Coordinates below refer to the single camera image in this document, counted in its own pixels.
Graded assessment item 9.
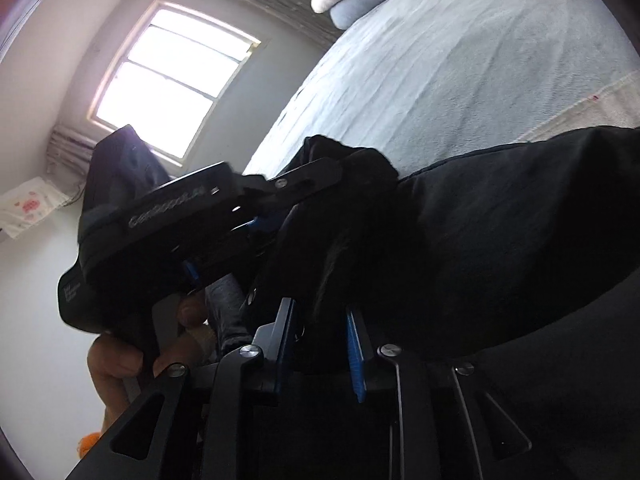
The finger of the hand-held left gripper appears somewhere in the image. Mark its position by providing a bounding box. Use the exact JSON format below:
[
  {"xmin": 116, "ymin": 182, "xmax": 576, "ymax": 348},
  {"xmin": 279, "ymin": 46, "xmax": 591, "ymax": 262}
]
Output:
[
  {"xmin": 241, "ymin": 156, "xmax": 346, "ymax": 212},
  {"xmin": 235, "ymin": 215, "xmax": 286, "ymax": 241}
]

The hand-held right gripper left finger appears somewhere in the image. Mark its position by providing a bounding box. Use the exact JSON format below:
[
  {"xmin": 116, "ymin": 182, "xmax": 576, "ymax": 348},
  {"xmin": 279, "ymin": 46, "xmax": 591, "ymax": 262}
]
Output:
[{"xmin": 65, "ymin": 297, "xmax": 301, "ymax": 480}]

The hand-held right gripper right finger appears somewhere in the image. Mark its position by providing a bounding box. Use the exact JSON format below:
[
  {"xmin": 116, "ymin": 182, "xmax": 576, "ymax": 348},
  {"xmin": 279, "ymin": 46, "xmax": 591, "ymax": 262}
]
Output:
[{"xmin": 345, "ymin": 307, "xmax": 533, "ymax": 480}]

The black coat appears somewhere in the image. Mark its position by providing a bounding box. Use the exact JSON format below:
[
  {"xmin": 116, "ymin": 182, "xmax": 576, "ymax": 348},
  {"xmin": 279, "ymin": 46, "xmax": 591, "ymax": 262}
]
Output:
[{"xmin": 200, "ymin": 127, "xmax": 640, "ymax": 480}]

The person's left forearm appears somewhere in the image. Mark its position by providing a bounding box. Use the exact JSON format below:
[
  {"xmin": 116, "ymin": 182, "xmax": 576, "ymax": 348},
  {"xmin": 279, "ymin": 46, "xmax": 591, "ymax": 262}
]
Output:
[{"xmin": 96, "ymin": 400, "xmax": 135, "ymax": 442}]

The person's left hand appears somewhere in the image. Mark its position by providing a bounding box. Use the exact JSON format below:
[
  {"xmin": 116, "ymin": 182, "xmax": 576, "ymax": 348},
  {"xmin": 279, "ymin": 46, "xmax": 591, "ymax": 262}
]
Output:
[{"xmin": 87, "ymin": 295, "xmax": 217, "ymax": 407}]

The white printed cloth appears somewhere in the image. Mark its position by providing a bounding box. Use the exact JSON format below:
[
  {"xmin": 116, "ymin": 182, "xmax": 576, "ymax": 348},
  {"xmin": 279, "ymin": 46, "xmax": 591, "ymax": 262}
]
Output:
[{"xmin": 0, "ymin": 176, "xmax": 72, "ymax": 242}]

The window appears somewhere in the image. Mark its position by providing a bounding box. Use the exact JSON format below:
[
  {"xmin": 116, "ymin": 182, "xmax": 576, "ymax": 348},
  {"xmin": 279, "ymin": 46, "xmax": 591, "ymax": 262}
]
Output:
[{"xmin": 87, "ymin": 1, "xmax": 263, "ymax": 167}]

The bed with white sheet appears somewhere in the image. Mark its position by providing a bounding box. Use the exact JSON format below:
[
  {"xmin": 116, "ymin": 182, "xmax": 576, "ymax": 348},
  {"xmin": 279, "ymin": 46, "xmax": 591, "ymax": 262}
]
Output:
[{"xmin": 242, "ymin": 0, "xmax": 640, "ymax": 177}]

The small orange object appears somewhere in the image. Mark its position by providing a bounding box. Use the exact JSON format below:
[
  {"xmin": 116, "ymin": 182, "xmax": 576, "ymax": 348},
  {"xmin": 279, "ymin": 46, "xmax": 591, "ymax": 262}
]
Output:
[{"xmin": 75, "ymin": 431, "xmax": 103, "ymax": 462}]

